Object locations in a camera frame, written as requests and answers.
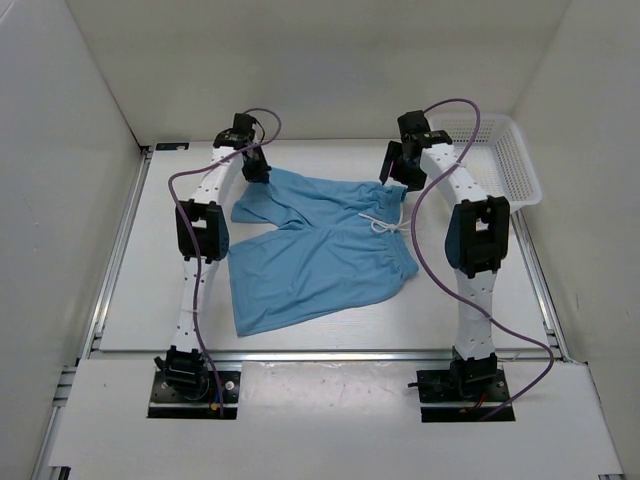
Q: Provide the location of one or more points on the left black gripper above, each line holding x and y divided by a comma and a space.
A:
261, 174

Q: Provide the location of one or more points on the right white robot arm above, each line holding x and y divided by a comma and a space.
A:
476, 242

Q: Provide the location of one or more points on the light blue shorts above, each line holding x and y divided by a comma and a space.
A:
334, 245

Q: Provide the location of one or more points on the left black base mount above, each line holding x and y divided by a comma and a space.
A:
168, 401

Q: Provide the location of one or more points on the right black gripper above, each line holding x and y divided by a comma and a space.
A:
394, 149

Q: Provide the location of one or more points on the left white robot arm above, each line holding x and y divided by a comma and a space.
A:
203, 242

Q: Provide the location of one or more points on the white plastic basket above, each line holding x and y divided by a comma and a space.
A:
498, 159

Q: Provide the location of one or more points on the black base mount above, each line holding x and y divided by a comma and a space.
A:
441, 401
168, 401

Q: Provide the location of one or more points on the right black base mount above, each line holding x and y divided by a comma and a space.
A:
441, 401

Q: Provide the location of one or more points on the aluminium frame rail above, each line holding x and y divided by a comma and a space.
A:
137, 314

